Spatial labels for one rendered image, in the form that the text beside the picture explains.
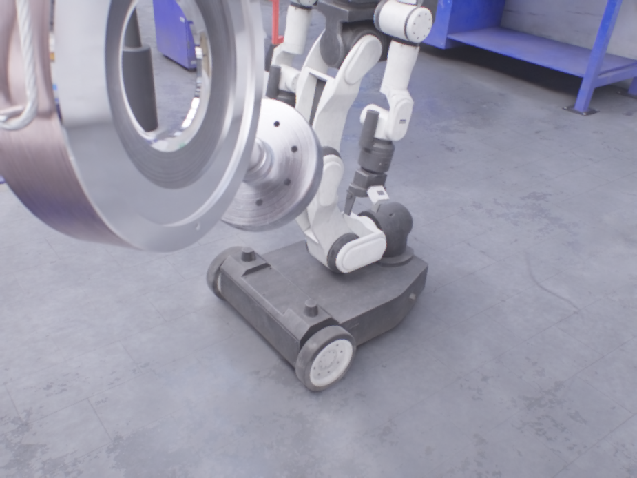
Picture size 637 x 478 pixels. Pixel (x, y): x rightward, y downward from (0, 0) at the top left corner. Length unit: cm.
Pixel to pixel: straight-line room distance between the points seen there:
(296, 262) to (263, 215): 129
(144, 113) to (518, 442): 142
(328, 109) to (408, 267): 72
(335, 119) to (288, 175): 89
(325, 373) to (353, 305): 23
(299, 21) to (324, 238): 65
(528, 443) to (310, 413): 61
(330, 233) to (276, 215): 107
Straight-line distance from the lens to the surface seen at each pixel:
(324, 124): 177
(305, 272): 213
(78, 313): 231
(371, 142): 164
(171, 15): 483
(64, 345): 219
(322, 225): 192
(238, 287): 207
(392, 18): 159
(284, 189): 90
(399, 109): 161
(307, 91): 182
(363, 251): 203
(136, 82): 91
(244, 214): 91
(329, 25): 177
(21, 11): 52
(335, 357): 193
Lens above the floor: 138
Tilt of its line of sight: 30 degrees down
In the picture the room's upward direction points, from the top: 4 degrees clockwise
